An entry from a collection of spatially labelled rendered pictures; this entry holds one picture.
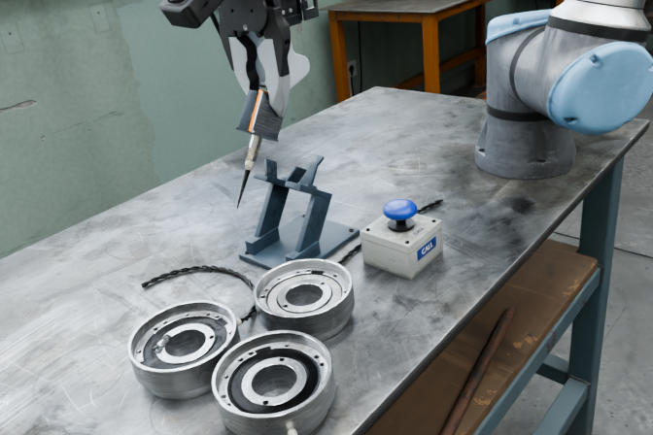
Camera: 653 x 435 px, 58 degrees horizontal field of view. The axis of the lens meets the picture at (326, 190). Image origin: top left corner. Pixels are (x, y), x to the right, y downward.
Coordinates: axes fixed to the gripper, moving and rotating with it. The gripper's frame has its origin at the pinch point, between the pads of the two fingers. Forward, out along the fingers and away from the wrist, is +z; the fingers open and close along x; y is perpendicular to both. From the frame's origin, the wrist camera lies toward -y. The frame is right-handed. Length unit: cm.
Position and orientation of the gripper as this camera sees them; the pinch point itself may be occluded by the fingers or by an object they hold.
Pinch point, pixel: (264, 106)
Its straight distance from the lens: 67.7
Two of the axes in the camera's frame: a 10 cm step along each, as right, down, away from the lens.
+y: 6.4, -4.0, 6.6
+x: -7.6, -2.0, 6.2
